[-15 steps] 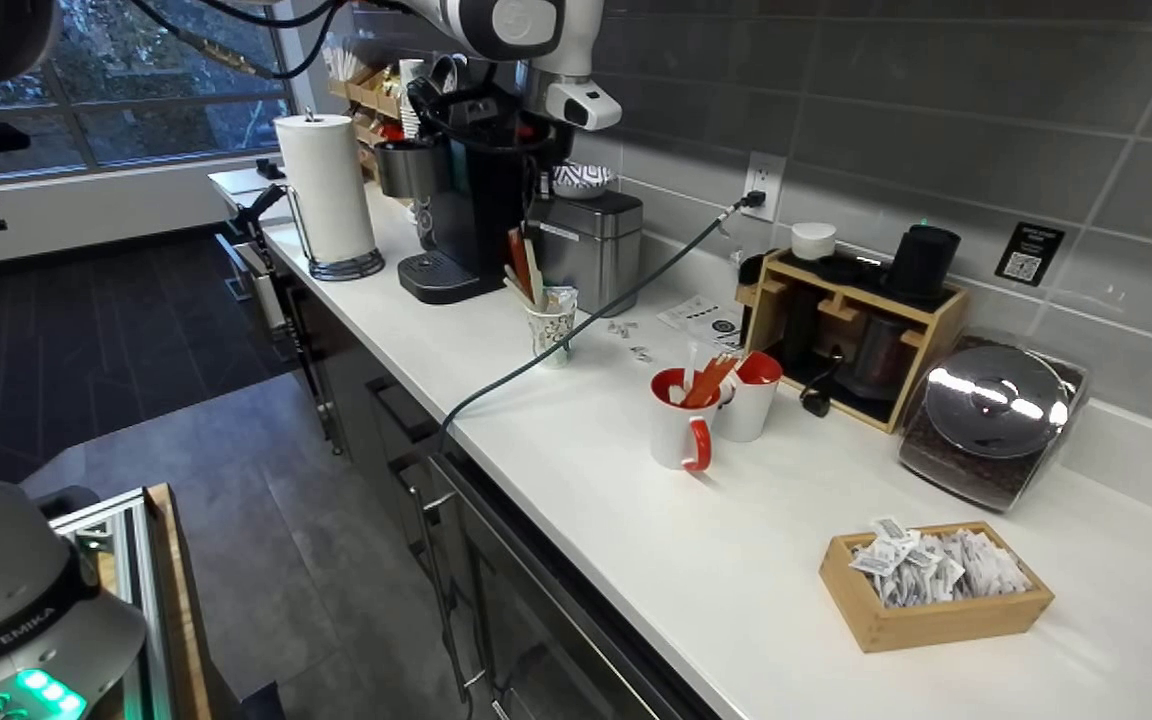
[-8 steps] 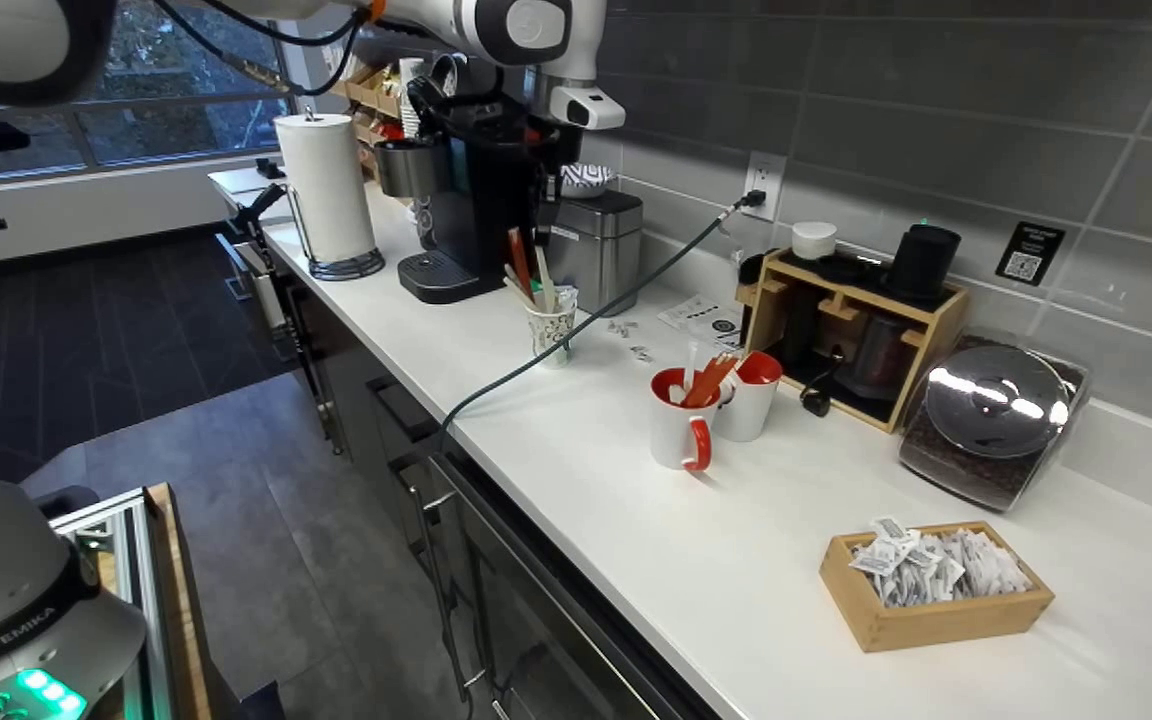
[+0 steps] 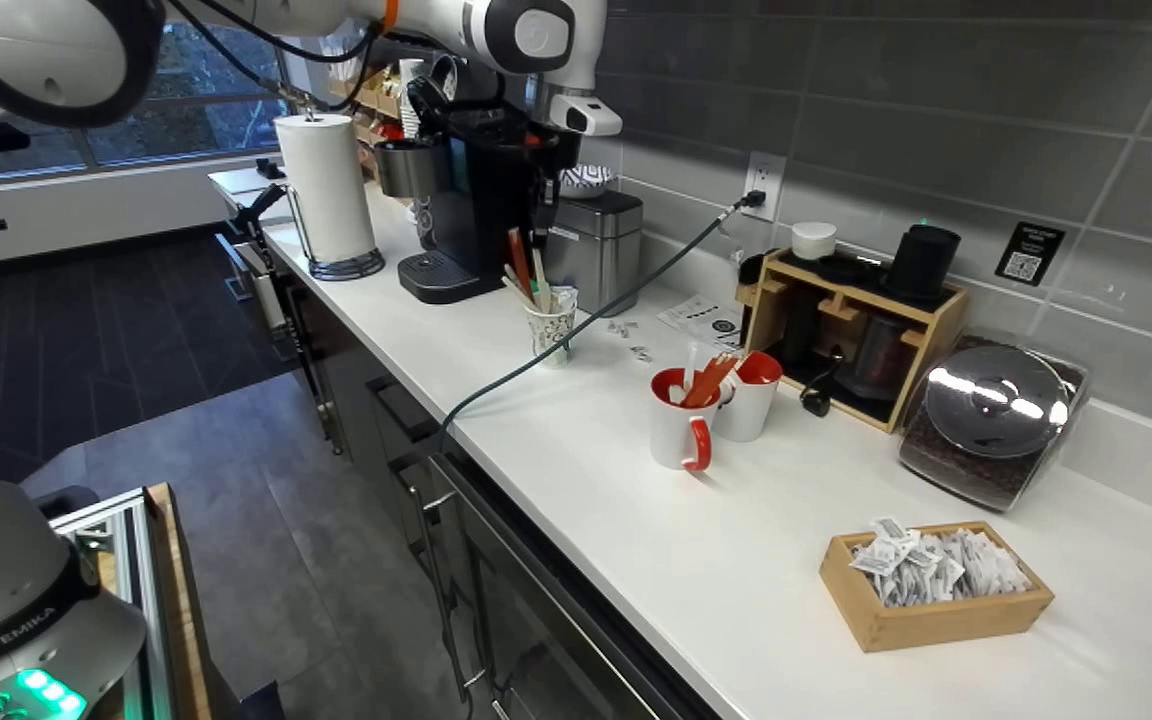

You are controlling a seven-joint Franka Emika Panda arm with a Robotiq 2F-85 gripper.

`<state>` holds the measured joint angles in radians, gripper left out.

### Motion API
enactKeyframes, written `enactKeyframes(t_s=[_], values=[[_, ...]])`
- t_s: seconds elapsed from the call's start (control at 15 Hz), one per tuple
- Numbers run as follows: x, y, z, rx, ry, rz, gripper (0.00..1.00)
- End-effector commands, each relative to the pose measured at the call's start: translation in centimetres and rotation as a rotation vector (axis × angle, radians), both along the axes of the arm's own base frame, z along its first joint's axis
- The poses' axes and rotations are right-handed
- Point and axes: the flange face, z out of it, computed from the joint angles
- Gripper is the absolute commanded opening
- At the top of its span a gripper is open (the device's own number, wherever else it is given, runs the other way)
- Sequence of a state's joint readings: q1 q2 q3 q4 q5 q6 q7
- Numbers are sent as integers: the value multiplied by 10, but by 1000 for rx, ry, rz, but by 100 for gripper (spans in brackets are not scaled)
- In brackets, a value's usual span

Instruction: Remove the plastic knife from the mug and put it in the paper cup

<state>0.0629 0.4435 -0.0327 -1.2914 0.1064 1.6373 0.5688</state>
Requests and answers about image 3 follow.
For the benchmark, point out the black clamp stand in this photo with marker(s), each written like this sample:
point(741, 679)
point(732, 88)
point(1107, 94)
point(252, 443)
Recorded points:
point(252, 223)

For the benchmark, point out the white sugar packet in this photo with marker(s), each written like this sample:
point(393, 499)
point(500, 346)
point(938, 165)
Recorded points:
point(885, 551)
point(971, 561)
point(922, 585)

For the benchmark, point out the white paper cup red inside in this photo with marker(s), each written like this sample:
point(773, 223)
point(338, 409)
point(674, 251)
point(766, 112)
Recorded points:
point(748, 401)

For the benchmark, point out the silver domed appliance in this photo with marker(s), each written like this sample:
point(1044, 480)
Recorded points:
point(989, 415)

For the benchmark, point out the printed white paper sheet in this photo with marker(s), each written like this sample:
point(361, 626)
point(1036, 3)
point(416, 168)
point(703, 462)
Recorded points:
point(699, 320)

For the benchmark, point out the wooden packet box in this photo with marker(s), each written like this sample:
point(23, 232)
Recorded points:
point(938, 626)

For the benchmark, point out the clear glass cup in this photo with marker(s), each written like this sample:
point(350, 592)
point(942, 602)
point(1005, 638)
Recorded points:
point(555, 325)

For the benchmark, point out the wooden board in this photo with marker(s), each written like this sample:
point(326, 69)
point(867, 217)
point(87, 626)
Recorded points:
point(182, 602)

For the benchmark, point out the black round knob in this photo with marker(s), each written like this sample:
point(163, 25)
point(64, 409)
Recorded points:
point(812, 396)

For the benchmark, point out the wooden countertop organizer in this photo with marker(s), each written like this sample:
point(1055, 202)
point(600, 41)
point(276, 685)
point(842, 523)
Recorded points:
point(933, 325)

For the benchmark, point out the black QR code sign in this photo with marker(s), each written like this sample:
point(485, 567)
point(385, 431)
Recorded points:
point(1028, 254)

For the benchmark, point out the dark base cabinet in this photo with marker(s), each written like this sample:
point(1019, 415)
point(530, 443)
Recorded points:
point(389, 443)

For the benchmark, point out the patterned small bowl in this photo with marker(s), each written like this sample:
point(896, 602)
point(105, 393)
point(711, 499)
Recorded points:
point(587, 183)

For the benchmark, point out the aluminium frame stand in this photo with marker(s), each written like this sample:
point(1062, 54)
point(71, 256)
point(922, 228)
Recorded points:
point(116, 561)

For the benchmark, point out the white paper towel roll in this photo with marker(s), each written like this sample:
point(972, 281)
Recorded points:
point(326, 187)

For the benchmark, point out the small white cup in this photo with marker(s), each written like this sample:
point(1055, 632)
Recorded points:
point(812, 240)

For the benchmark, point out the black cup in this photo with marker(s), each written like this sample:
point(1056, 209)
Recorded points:
point(926, 262)

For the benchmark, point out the red stirrer stick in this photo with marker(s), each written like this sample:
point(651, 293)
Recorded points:
point(519, 256)

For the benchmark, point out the white mug red inside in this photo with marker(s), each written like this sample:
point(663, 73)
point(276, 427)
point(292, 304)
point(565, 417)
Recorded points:
point(674, 427)

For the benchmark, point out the stainless steel canister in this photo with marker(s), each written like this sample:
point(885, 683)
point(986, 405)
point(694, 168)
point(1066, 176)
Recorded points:
point(600, 254)

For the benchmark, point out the white wall outlet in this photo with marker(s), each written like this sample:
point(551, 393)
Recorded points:
point(766, 183)

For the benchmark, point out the black coffee machine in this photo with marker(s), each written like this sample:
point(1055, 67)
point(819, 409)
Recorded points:
point(477, 223)

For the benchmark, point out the pale stirrer stick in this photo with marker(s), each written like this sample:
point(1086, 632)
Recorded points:
point(541, 274)

